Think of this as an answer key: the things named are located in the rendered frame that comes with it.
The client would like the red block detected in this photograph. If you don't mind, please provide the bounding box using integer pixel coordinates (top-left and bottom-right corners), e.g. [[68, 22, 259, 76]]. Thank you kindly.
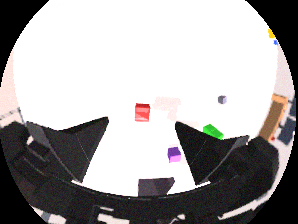
[[134, 103, 152, 123]]

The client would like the small yellow block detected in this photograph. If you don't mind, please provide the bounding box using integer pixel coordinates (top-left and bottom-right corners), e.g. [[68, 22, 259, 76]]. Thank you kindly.
[[267, 28, 277, 39]]

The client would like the small green block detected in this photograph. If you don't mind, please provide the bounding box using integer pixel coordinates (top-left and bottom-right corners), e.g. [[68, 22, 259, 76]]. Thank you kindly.
[[202, 124, 216, 133], [209, 128, 223, 140]]

